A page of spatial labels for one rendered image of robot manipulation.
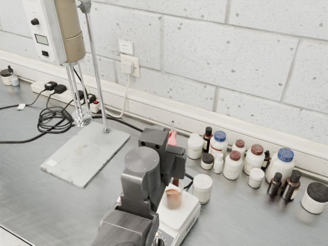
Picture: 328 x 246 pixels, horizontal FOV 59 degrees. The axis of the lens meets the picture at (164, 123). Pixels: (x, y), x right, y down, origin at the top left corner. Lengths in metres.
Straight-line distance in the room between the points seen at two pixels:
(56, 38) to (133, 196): 0.51
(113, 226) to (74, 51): 0.55
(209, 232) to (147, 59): 0.66
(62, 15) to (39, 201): 0.57
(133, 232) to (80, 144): 0.75
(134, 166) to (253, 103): 0.68
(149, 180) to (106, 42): 0.85
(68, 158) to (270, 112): 0.74
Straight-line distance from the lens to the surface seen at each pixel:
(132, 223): 0.47
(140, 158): 0.47
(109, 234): 0.45
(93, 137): 1.18
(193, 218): 0.87
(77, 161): 1.10
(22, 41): 1.62
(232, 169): 1.00
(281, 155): 0.98
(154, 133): 0.50
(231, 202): 0.98
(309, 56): 0.96
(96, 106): 1.31
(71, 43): 0.86
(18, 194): 1.08
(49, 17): 0.81
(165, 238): 0.82
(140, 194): 0.46
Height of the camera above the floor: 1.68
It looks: 39 degrees down
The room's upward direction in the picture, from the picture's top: straight up
